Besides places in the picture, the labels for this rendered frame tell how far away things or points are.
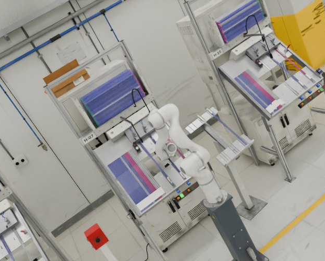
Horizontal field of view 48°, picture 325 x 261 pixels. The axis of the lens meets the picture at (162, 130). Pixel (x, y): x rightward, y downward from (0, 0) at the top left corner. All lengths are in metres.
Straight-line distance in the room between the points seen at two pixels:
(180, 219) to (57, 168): 1.88
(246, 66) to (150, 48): 1.61
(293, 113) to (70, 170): 2.76
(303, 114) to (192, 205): 1.54
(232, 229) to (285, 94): 1.42
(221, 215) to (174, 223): 0.92
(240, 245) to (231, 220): 0.24
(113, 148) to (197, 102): 2.29
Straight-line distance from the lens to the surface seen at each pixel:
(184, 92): 5.10
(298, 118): 4.09
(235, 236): 2.87
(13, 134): 4.60
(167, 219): 3.51
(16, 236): 3.19
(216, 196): 2.66
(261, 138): 3.81
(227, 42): 3.60
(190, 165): 2.48
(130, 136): 3.16
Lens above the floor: 2.31
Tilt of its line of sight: 22 degrees down
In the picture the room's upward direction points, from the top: 29 degrees counter-clockwise
